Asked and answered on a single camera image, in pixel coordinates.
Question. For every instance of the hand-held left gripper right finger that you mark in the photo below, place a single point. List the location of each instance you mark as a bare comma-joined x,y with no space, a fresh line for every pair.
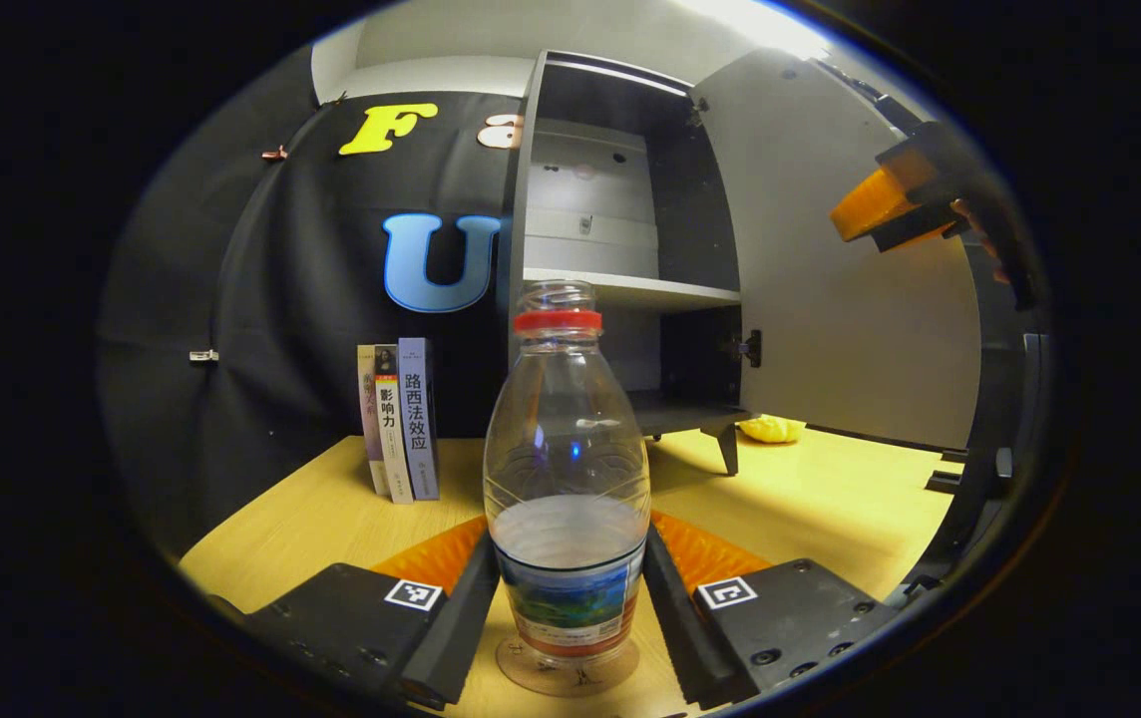
675,628

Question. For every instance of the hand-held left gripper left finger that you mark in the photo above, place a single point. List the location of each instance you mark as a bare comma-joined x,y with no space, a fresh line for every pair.
461,628

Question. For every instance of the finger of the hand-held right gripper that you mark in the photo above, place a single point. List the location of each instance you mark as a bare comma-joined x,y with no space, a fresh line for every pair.
870,204
920,160

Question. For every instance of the beige cabinet door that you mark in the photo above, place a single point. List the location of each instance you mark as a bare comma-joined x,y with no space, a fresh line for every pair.
830,329

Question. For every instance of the clear plastic bottle red cap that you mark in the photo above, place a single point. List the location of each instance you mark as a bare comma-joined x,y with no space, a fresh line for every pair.
566,439

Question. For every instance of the black door hinge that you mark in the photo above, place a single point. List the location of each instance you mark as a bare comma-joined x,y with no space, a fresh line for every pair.
748,347

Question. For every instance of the white cabinet shelf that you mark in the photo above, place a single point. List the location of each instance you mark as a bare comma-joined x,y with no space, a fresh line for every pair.
650,289

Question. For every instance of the white and yellow spine book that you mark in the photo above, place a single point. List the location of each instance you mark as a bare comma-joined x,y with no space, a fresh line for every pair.
391,439

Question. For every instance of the long ceiling light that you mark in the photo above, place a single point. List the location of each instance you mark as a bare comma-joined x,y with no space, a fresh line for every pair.
760,25

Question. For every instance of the lavender spine book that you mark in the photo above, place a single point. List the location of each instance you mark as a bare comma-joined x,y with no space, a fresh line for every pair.
418,419

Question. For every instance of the yellow crumpled object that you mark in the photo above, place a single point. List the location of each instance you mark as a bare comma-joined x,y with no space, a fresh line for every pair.
772,429

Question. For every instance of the beige spine book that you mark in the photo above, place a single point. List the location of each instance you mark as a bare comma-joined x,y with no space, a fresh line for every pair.
368,419

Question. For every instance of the silver clip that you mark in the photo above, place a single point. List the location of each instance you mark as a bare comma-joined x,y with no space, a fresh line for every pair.
202,355

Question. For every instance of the black backdrop cloth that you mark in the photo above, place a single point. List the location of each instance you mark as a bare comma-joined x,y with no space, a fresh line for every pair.
261,299

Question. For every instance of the copper clip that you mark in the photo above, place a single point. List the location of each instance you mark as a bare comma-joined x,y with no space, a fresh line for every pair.
274,154

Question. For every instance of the black clip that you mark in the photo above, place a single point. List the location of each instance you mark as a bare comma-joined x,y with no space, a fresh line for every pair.
336,100

